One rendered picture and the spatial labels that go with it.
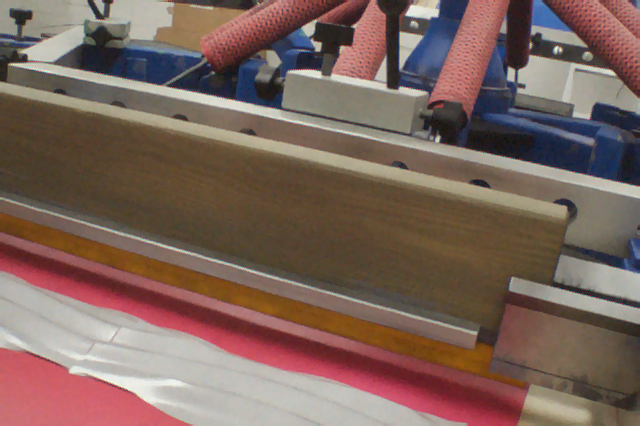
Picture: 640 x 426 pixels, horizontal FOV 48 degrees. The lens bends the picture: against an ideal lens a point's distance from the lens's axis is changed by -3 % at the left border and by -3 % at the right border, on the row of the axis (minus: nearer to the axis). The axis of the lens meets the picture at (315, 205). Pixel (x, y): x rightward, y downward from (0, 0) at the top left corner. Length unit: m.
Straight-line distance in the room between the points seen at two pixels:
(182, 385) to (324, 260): 0.11
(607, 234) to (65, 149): 0.40
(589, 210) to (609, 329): 0.24
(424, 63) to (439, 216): 0.80
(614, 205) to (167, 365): 0.37
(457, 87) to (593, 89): 3.68
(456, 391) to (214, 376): 0.13
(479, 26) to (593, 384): 0.61
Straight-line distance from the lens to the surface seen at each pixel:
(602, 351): 0.37
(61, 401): 0.35
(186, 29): 4.65
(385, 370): 0.41
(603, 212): 0.60
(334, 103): 0.67
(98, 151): 0.45
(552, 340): 0.37
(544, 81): 4.50
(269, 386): 0.36
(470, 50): 0.89
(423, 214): 0.38
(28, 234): 0.52
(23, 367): 0.37
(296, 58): 1.40
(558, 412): 0.41
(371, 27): 0.92
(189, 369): 0.37
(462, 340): 0.38
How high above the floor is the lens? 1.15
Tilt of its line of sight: 16 degrees down
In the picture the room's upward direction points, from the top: 9 degrees clockwise
